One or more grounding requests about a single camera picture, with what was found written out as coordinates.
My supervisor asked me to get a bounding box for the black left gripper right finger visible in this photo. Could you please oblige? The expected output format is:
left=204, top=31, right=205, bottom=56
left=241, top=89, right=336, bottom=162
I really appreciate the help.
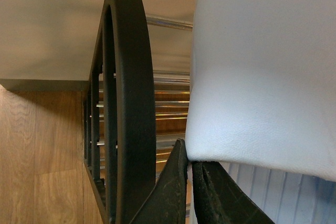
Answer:
left=192, top=162, right=273, bottom=223

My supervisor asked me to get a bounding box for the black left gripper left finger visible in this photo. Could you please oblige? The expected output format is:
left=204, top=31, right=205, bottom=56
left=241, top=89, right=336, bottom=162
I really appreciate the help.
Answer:
left=131, top=139, right=188, bottom=223

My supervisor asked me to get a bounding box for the light blue slipper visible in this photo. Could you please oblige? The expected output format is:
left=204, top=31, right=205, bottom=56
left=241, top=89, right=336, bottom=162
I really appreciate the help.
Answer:
left=185, top=0, right=336, bottom=224

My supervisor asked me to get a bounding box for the black metal shoe rack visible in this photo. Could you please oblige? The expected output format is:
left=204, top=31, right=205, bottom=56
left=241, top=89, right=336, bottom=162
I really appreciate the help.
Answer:
left=83, top=0, right=159, bottom=223

